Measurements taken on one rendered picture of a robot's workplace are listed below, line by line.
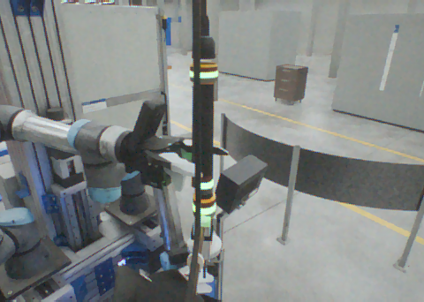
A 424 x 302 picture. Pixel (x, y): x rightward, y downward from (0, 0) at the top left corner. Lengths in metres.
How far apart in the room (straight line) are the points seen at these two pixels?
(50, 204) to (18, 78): 0.52
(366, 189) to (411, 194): 0.32
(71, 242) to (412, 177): 2.27
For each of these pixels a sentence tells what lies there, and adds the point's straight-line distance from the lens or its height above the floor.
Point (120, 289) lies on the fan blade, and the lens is 0.59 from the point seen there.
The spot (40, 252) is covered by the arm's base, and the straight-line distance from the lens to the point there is 1.28.
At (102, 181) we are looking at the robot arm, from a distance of 0.69.
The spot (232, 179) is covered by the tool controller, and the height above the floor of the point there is 1.24.
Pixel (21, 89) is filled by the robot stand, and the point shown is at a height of 1.65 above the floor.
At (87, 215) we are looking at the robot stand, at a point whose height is 1.07.
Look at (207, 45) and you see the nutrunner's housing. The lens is 0.44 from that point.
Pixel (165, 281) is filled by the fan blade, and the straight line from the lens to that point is 0.95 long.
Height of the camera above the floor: 1.87
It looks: 24 degrees down
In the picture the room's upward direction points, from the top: straight up
